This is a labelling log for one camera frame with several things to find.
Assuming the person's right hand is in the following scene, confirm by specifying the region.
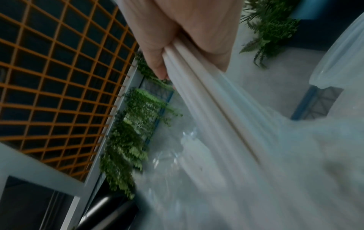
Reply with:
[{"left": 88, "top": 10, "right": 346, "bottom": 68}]
[{"left": 117, "top": 0, "right": 243, "bottom": 80}]

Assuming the translucent plastic bag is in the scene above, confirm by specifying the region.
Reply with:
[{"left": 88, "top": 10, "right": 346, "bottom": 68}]
[{"left": 133, "top": 17, "right": 364, "bottom": 230}]

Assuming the hanging green fern plant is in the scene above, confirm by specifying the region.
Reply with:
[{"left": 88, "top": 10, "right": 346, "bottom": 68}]
[{"left": 99, "top": 51, "right": 183, "bottom": 201}]

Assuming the dark blue panel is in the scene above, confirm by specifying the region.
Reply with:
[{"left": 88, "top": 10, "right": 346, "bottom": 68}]
[{"left": 291, "top": 0, "right": 364, "bottom": 53}]

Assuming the orange lattice window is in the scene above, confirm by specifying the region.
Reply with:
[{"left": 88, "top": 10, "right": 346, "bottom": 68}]
[{"left": 0, "top": 0, "right": 140, "bottom": 183}]

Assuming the black cylinder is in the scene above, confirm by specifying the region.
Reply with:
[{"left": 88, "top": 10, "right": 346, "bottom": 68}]
[{"left": 76, "top": 195, "right": 140, "bottom": 230}]

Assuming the blue metal frame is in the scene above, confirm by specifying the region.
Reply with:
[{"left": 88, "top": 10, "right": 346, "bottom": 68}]
[{"left": 290, "top": 85, "right": 345, "bottom": 121}]

